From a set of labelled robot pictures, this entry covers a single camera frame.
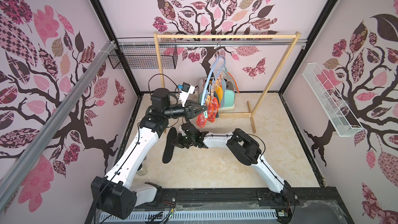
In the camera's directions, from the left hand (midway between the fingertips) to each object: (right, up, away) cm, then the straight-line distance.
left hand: (204, 110), depth 65 cm
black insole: (-21, -24, +25) cm, 41 cm away
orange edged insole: (+16, +20, +30) cm, 40 cm away
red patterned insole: (-1, -6, +20) cm, 21 cm away
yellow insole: (+9, +9, +18) cm, 22 cm away
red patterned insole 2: (+4, 0, +8) cm, 9 cm away
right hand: (-20, -22, +26) cm, 39 cm away
